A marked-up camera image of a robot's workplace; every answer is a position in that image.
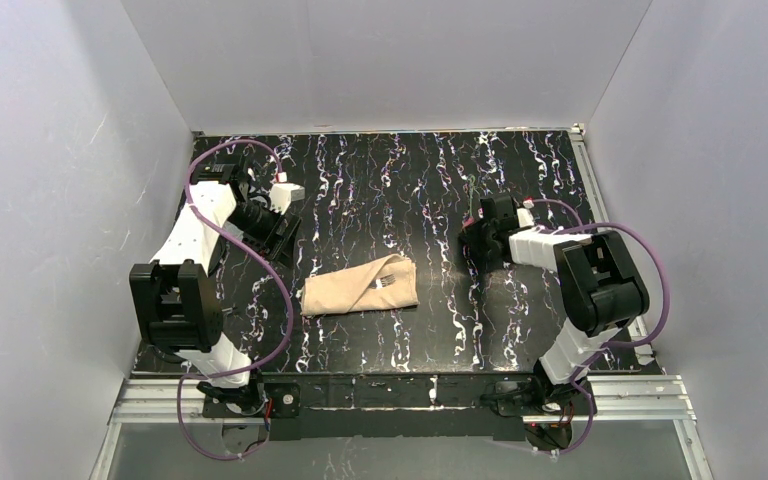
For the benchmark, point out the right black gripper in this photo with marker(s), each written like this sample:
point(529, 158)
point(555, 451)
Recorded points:
point(480, 240)

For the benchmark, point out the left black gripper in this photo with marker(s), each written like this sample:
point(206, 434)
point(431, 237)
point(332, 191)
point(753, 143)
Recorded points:
point(275, 232)

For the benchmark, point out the beige cloth napkin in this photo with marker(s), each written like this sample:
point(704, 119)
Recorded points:
point(348, 290)

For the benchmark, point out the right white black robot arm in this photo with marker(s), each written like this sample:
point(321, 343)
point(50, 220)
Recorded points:
point(601, 288)

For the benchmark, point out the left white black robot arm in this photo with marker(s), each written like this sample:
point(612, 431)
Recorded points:
point(174, 297)

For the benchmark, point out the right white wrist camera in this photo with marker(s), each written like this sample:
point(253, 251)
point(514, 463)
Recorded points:
point(525, 218)

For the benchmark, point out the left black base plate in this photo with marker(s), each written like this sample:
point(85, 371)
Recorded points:
point(256, 400)

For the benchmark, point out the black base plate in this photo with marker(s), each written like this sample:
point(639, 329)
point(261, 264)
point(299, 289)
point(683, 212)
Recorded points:
point(256, 400)
point(532, 396)

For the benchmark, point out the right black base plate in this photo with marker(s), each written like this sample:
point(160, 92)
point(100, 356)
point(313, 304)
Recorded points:
point(532, 396)

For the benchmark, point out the aluminium frame rail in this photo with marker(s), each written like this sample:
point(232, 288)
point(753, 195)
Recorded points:
point(616, 397)

